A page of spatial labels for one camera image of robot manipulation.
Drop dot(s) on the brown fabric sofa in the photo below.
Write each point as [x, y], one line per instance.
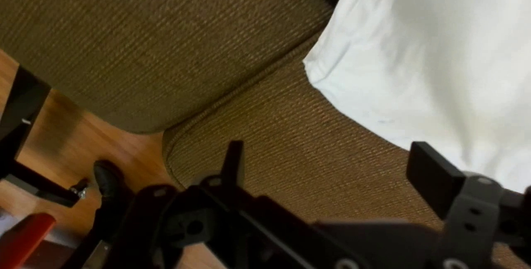
[174, 53]

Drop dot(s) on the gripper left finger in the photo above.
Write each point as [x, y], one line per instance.
[207, 227]

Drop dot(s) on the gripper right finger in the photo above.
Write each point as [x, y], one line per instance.
[468, 215]

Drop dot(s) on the white towel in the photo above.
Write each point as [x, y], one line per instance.
[427, 61]

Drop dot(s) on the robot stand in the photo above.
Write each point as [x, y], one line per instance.
[20, 103]

